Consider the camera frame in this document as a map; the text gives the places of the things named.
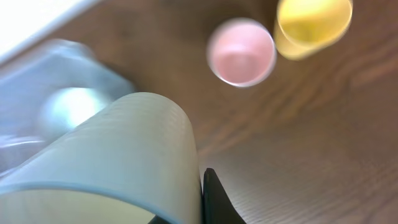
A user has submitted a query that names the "pink cup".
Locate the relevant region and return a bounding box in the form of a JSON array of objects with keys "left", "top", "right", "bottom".
[{"left": 206, "top": 17, "right": 277, "bottom": 88}]

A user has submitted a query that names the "far yellow cup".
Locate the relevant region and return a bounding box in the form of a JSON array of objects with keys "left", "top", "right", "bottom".
[{"left": 274, "top": 0, "right": 353, "bottom": 60}]

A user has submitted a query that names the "light blue cup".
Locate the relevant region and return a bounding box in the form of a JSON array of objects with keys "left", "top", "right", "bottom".
[{"left": 1, "top": 93, "right": 203, "bottom": 223}]

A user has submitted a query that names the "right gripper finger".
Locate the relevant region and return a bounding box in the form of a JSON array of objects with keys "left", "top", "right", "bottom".
[{"left": 203, "top": 168, "right": 246, "bottom": 224}]

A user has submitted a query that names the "clear plastic storage container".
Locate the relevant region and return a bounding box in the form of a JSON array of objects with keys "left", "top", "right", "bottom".
[{"left": 1, "top": 39, "right": 135, "bottom": 176}]

